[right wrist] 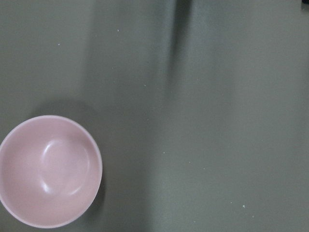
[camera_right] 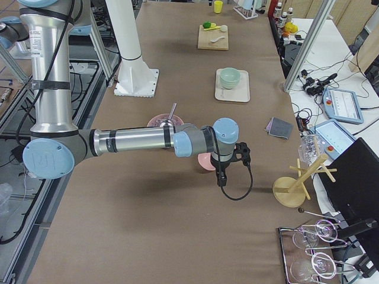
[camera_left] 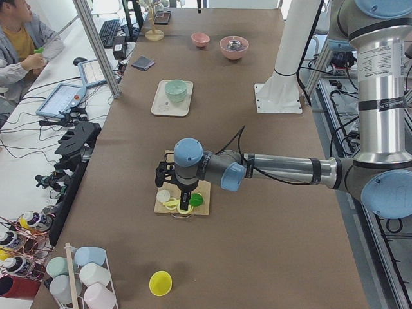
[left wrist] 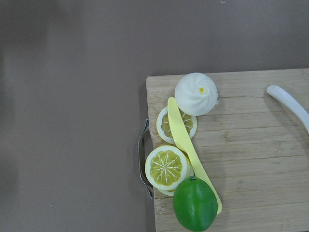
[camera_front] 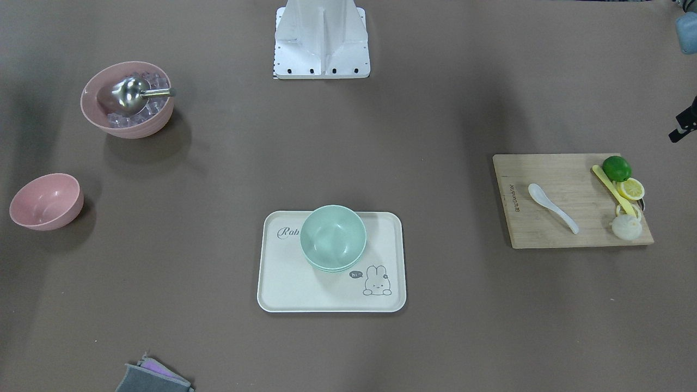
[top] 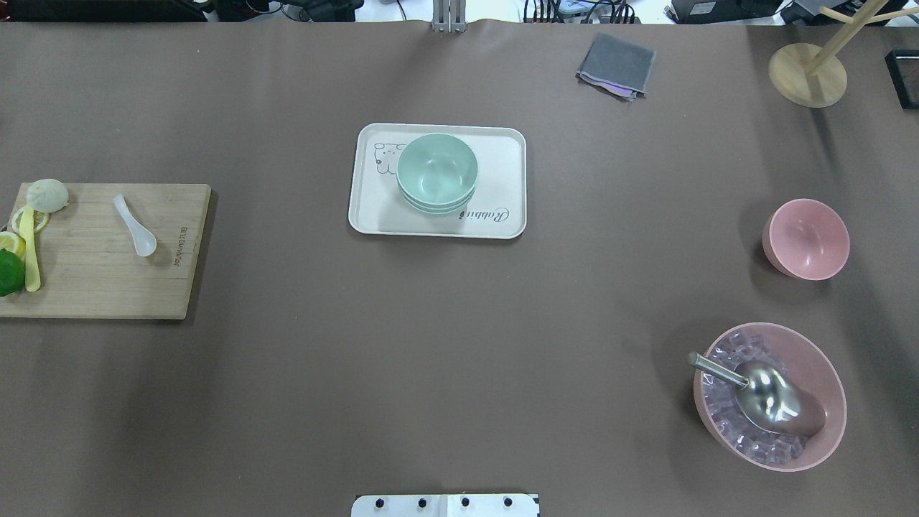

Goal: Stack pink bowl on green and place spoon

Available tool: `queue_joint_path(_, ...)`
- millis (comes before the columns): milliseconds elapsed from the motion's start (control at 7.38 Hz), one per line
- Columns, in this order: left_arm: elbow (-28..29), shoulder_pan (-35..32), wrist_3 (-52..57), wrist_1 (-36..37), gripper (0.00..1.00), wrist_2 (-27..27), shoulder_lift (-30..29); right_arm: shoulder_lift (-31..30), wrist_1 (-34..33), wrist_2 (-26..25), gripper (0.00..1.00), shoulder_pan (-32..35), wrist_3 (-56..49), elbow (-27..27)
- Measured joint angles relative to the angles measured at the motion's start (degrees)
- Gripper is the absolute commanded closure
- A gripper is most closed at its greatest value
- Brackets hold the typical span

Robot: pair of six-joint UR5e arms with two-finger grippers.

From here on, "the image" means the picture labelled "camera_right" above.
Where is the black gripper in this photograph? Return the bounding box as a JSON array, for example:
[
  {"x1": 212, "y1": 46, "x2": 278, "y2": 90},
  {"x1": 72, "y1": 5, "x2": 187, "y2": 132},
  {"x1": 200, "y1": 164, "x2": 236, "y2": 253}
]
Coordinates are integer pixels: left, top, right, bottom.
[{"x1": 233, "y1": 142, "x2": 250, "y2": 166}]

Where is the white ceramic spoon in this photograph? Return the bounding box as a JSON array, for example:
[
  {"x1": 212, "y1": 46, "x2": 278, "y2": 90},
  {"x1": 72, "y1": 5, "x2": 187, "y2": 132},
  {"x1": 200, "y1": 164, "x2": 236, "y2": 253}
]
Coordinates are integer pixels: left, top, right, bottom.
[{"x1": 210, "y1": 36, "x2": 226, "y2": 43}]

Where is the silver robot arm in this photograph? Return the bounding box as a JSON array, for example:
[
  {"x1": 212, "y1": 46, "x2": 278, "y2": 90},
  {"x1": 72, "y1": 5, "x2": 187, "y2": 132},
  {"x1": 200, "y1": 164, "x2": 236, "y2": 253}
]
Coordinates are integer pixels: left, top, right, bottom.
[{"x1": 20, "y1": 1, "x2": 250, "y2": 185}]

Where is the grey pink cloth stack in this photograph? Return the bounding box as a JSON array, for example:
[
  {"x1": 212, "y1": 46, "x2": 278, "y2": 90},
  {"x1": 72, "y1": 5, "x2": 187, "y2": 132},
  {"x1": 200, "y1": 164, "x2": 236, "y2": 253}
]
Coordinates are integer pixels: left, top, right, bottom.
[{"x1": 265, "y1": 117, "x2": 294, "y2": 140}]

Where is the lower green bowl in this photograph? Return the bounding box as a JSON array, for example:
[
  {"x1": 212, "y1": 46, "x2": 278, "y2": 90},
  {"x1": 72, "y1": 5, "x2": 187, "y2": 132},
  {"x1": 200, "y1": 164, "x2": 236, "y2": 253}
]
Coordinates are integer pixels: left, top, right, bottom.
[{"x1": 220, "y1": 78, "x2": 240, "y2": 89}]

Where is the green bowl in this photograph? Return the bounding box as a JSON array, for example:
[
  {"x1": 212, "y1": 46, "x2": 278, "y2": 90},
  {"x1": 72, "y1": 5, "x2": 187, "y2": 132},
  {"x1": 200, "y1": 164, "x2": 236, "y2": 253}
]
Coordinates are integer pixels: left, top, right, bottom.
[
  {"x1": 220, "y1": 67, "x2": 240, "y2": 84},
  {"x1": 220, "y1": 78, "x2": 240, "y2": 89}
]

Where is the top green bowl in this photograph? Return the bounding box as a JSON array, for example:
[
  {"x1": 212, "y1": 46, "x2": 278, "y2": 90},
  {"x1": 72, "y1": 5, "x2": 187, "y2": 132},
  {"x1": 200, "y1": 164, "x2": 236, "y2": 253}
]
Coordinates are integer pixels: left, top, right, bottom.
[{"x1": 220, "y1": 67, "x2": 240, "y2": 84}]

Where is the pink bowl with ice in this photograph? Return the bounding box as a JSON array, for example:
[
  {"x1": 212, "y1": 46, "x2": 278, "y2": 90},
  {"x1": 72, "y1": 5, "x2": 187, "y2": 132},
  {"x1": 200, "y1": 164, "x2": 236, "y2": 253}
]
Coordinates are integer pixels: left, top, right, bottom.
[{"x1": 147, "y1": 114, "x2": 184, "y2": 127}]

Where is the wooden cup tree stand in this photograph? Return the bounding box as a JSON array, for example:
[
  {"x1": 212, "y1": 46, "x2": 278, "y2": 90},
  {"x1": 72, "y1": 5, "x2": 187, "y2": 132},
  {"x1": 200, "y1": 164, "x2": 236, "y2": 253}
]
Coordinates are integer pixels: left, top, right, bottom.
[{"x1": 272, "y1": 153, "x2": 337, "y2": 208}]

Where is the cream rabbit tray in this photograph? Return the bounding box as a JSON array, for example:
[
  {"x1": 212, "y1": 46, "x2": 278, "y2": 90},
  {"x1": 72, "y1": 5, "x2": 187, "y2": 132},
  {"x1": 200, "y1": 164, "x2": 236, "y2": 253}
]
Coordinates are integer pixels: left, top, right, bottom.
[{"x1": 214, "y1": 69, "x2": 250, "y2": 103}]

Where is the clear glass cup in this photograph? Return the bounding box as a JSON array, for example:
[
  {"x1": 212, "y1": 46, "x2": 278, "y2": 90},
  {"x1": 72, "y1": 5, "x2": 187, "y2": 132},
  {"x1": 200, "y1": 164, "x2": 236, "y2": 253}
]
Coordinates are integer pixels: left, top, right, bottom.
[{"x1": 298, "y1": 134, "x2": 324, "y2": 164}]

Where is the metal ice scoop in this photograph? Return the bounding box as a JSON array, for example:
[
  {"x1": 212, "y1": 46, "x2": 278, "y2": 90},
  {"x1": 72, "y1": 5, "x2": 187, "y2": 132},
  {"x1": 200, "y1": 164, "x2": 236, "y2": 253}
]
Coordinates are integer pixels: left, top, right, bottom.
[{"x1": 160, "y1": 102, "x2": 177, "y2": 127}]

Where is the near teach pendant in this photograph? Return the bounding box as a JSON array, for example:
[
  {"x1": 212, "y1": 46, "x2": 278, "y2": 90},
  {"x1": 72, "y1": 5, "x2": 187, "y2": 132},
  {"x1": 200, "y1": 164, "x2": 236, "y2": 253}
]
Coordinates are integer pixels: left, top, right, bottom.
[{"x1": 314, "y1": 119, "x2": 356, "y2": 160}]

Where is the teach pendant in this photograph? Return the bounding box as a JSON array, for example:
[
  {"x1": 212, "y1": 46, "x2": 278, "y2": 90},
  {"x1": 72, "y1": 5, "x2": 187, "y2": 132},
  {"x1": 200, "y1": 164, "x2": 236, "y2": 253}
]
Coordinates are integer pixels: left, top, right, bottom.
[
  {"x1": 323, "y1": 88, "x2": 364, "y2": 124},
  {"x1": 314, "y1": 119, "x2": 356, "y2": 160}
]

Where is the far teach pendant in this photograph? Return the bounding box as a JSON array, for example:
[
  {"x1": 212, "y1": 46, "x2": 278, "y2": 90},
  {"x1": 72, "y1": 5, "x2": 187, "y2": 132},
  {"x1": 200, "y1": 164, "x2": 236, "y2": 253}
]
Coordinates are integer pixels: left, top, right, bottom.
[{"x1": 323, "y1": 88, "x2": 364, "y2": 124}]

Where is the wooden cutting board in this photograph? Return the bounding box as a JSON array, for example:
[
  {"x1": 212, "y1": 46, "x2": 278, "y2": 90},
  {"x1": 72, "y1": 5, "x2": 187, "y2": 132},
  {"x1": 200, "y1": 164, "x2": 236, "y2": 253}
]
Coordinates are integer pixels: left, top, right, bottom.
[{"x1": 197, "y1": 25, "x2": 229, "y2": 51}]

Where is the upper wine glass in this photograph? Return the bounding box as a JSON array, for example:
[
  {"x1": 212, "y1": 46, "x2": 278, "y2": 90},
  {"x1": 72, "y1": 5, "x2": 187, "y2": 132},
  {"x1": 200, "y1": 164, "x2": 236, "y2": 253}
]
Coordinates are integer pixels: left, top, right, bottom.
[{"x1": 293, "y1": 219, "x2": 338, "y2": 249}]

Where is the wine glass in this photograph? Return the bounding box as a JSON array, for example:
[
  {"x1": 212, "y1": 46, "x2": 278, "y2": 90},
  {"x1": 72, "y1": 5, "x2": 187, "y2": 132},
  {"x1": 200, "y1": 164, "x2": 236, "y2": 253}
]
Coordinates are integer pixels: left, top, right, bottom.
[
  {"x1": 290, "y1": 252, "x2": 337, "y2": 283},
  {"x1": 293, "y1": 219, "x2": 338, "y2": 249}
]

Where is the black monitor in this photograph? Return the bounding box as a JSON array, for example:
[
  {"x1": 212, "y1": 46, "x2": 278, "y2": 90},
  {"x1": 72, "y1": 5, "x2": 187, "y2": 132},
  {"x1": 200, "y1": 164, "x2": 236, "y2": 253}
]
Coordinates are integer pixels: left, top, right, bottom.
[{"x1": 319, "y1": 138, "x2": 378, "y2": 225}]

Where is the lower wine glass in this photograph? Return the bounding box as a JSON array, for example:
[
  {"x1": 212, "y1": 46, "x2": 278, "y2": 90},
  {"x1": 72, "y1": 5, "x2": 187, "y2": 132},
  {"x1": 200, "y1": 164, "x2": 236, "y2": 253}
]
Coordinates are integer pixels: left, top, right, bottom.
[{"x1": 290, "y1": 252, "x2": 337, "y2": 283}]

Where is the yellow cup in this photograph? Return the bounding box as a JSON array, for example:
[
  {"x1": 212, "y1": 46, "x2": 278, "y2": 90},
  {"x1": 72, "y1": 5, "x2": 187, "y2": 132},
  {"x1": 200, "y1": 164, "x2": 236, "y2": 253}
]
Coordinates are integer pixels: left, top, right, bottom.
[{"x1": 214, "y1": 0, "x2": 223, "y2": 14}]

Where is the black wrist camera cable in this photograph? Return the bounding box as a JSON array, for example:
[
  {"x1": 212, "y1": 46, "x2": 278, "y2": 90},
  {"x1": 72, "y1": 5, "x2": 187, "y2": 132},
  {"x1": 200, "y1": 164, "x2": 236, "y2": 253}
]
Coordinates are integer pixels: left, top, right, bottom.
[{"x1": 205, "y1": 125, "x2": 254, "y2": 202}]

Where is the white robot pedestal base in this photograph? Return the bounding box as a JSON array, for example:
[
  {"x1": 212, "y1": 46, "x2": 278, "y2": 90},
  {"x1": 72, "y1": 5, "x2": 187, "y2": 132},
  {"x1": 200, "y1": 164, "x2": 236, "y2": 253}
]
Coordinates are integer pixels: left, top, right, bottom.
[{"x1": 106, "y1": 0, "x2": 159, "y2": 98}]

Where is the wire glass rack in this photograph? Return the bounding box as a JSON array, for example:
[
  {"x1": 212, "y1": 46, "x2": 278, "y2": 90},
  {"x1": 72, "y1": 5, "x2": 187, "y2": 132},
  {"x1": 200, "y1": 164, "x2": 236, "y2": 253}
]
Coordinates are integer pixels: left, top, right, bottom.
[{"x1": 278, "y1": 207, "x2": 362, "y2": 283}]

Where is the aluminium frame post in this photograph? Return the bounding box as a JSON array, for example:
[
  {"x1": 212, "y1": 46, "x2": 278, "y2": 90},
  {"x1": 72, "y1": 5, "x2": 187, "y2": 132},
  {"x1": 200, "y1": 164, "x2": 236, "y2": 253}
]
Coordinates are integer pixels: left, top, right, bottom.
[{"x1": 283, "y1": 0, "x2": 336, "y2": 93}]

